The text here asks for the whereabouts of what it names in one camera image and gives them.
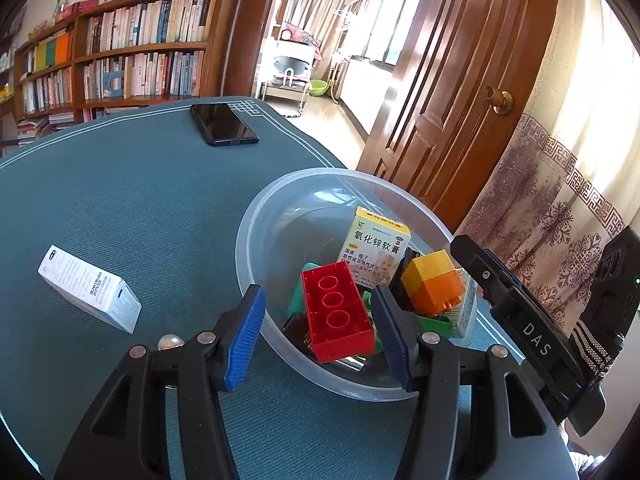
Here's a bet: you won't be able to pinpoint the white drying rack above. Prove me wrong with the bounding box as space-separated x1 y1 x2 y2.
331 0 387 102

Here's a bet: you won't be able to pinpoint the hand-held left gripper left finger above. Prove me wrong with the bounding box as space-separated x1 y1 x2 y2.
52 284 267 480

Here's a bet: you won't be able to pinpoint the pink box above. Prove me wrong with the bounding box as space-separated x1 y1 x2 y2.
54 0 101 24

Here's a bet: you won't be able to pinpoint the large wooden bookshelf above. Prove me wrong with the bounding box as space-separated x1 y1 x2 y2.
12 0 242 127

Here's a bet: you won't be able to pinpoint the patterned purple curtain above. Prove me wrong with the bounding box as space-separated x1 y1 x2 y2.
454 0 640 343

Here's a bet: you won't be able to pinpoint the stack of books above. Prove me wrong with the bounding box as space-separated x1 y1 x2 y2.
16 110 77 147

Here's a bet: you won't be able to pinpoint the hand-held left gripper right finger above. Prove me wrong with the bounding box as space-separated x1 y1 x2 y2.
369 284 582 480

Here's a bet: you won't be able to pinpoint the beige window curtain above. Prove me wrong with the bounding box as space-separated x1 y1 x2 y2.
284 0 377 67

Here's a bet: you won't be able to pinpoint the brass door knob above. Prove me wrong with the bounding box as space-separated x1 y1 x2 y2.
483 85 514 116

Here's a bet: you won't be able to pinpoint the teal covered desktop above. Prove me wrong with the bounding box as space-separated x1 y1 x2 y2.
0 96 581 480

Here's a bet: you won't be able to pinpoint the black plastic object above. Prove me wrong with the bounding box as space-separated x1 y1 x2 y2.
389 247 427 313
282 312 317 359

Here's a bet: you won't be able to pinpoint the red building block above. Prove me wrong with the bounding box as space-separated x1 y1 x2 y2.
301 262 377 364

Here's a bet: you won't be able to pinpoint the clear plastic bowl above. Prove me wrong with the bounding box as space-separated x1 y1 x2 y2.
235 167 482 402

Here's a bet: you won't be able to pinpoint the yellow white medicine box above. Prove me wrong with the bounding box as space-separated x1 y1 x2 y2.
340 206 412 292

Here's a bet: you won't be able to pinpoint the green building block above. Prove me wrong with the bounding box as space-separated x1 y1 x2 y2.
419 316 455 339

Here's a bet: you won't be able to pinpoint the white cardboard box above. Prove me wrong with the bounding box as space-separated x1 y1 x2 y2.
38 245 143 335

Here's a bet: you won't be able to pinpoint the long white printed box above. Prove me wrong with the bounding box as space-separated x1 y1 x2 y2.
452 269 477 338

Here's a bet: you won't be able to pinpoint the rows of shelved books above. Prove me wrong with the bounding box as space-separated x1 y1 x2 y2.
20 0 213 113

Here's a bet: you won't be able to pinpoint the wooden door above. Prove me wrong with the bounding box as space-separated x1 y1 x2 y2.
355 0 567 234

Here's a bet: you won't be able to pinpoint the yellow orange building block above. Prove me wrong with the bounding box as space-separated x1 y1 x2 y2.
400 249 467 319

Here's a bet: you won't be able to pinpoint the black smartphone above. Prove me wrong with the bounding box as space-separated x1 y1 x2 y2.
190 102 260 149

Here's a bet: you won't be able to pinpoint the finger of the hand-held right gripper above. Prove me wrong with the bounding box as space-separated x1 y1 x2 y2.
450 233 524 307

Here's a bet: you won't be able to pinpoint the balcony window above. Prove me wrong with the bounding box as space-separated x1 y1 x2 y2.
364 0 432 67

